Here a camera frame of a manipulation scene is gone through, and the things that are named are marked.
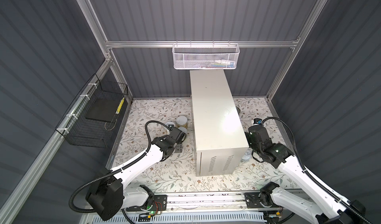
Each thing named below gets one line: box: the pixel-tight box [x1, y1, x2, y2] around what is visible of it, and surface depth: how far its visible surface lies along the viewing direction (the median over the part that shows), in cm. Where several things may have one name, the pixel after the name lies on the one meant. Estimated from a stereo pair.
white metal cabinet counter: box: [189, 69, 250, 177], surface depth 75 cm
